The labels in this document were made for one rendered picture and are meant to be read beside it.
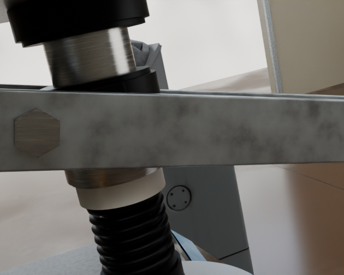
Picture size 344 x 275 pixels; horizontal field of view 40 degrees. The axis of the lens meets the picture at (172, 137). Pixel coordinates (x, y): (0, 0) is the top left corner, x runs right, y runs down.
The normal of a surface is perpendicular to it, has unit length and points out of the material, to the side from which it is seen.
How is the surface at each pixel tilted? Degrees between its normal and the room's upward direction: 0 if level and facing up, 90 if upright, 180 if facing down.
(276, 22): 90
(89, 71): 90
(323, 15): 90
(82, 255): 0
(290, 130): 90
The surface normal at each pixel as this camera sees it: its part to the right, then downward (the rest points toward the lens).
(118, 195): 0.07, 0.20
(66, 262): -0.20, -0.96
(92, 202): -0.48, 0.29
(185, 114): 0.36, 0.13
